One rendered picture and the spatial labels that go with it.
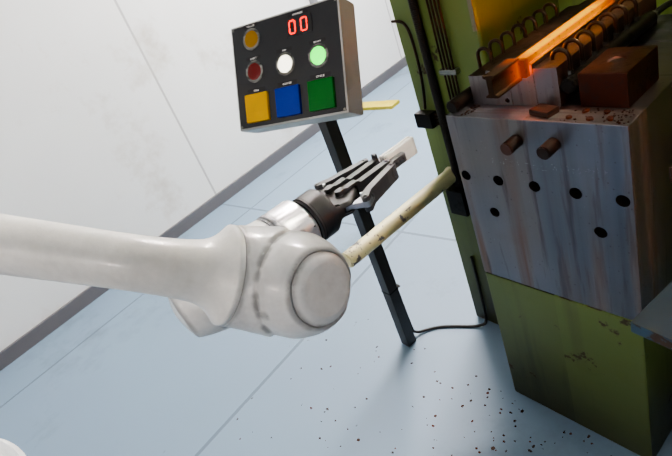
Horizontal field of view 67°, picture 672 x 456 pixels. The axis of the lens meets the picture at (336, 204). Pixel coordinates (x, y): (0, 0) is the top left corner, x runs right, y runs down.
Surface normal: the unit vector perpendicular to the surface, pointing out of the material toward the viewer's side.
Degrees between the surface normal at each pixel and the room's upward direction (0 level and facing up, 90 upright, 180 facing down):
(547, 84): 90
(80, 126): 90
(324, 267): 84
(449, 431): 0
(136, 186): 90
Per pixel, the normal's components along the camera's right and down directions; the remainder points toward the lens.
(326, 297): 0.62, -0.03
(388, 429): -0.33, -0.83
